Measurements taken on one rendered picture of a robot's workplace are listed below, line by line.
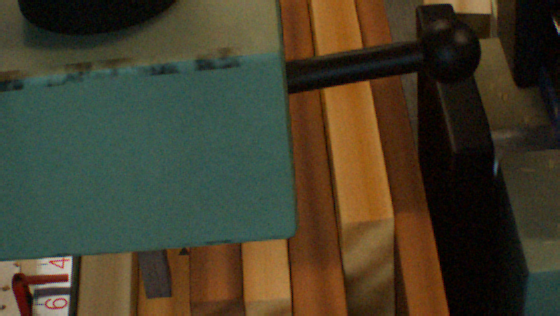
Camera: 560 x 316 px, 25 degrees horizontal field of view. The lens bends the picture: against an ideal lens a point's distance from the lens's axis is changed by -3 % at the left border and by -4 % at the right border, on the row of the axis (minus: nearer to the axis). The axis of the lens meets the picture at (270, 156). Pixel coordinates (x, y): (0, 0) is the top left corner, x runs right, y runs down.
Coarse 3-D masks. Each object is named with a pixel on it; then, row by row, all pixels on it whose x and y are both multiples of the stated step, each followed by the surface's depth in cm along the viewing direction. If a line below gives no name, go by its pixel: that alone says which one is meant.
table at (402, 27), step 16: (384, 0) 66; (400, 0) 66; (416, 0) 66; (400, 16) 65; (496, 16) 64; (400, 32) 64; (496, 32) 63; (416, 80) 61; (416, 96) 60; (416, 112) 59; (416, 128) 58; (416, 144) 57; (496, 304) 49
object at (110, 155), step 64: (0, 0) 37; (192, 0) 36; (256, 0) 36; (0, 64) 35; (64, 64) 34; (128, 64) 34; (192, 64) 34; (256, 64) 34; (0, 128) 35; (64, 128) 35; (128, 128) 35; (192, 128) 35; (256, 128) 36; (0, 192) 37; (64, 192) 37; (128, 192) 37; (192, 192) 37; (256, 192) 37; (0, 256) 38; (64, 256) 38
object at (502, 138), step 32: (416, 32) 49; (448, 96) 44; (448, 128) 43; (480, 128) 43; (512, 128) 48; (544, 128) 47; (448, 160) 43; (480, 160) 42; (448, 192) 44; (480, 192) 43; (448, 224) 45; (480, 224) 44; (448, 256) 45; (480, 256) 45; (448, 288) 46; (480, 288) 46
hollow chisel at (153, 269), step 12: (144, 252) 43; (156, 252) 43; (144, 264) 43; (156, 264) 43; (168, 264) 44; (144, 276) 43; (156, 276) 43; (168, 276) 43; (156, 288) 44; (168, 288) 44
